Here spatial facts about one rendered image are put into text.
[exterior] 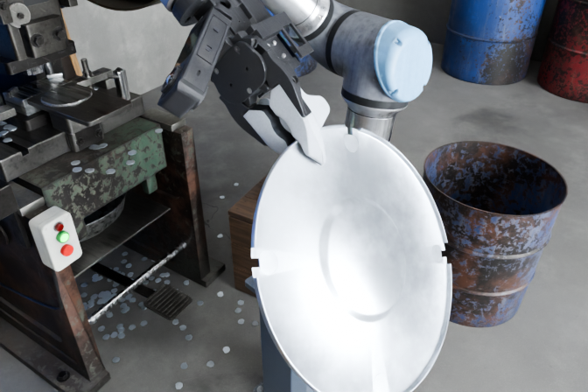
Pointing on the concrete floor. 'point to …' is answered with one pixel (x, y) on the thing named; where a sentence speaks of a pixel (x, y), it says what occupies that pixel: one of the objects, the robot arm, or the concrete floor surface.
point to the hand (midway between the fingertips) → (308, 159)
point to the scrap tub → (492, 223)
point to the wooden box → (239, 222)
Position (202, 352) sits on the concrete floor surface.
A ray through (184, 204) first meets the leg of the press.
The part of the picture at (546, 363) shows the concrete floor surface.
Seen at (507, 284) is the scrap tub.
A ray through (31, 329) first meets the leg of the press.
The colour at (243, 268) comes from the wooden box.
